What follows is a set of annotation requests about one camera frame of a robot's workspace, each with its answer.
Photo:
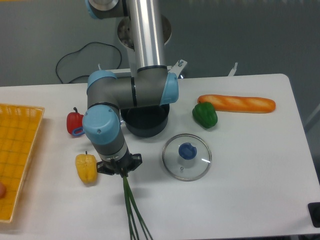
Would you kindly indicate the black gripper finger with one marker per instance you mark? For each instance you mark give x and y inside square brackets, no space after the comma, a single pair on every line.
[108,168]
[135,160]

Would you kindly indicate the white right mounting bracket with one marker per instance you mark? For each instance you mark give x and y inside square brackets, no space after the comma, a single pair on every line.
[233,70]

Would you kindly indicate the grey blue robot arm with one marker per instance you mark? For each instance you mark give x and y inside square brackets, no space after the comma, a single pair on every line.
[151,84]

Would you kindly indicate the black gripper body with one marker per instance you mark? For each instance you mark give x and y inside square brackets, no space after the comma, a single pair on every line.
[120,166]

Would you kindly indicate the yellow woven basket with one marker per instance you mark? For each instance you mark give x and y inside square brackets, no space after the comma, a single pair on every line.
[19,125]

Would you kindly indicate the yellow bell pepper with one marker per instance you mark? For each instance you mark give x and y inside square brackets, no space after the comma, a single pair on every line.
[86,167]

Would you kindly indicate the green onion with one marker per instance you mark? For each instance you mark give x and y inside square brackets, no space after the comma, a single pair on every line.
[133,212]

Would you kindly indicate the red bell pepper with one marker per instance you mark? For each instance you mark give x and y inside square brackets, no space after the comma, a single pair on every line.
[74,123]

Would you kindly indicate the glass pot lid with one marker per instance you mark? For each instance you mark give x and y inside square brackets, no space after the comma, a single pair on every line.
[186,157]

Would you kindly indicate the black corner device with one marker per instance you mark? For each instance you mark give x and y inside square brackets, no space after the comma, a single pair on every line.
[314,212]

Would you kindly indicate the green bell pepper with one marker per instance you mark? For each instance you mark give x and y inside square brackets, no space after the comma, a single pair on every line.
[205,115]

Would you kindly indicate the orange baguette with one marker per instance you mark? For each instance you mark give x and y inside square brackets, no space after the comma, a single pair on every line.
[239,104]

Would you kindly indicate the white middle mounting bracket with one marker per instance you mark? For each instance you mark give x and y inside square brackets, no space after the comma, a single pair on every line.
[178,68]

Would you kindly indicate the dark saucepan blue handle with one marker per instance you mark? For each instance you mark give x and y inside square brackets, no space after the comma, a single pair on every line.
[146,121]

